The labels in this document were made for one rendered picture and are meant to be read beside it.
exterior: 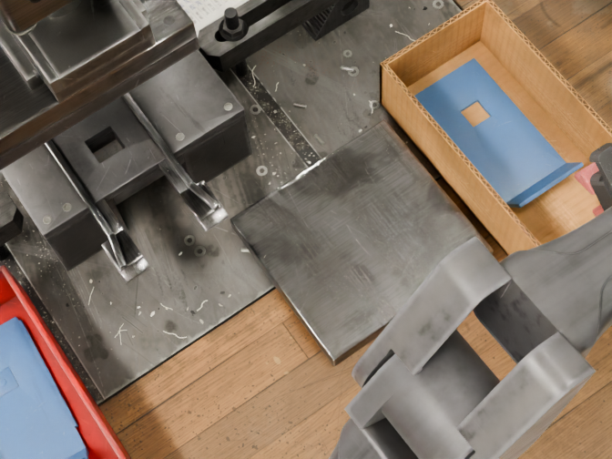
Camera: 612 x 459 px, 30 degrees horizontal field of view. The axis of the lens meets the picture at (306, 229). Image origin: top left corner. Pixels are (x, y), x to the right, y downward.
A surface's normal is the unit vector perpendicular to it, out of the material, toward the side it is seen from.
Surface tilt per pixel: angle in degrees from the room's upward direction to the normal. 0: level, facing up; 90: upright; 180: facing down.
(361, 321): 0
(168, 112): 0
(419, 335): 51
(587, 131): 90
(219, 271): 0
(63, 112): 90
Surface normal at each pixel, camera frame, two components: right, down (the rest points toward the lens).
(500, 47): -0.82, 0.54
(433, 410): -0.36, -0.14
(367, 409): -0.63, 0.16
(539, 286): 0.13, -0.51
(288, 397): -0.05, -0.39
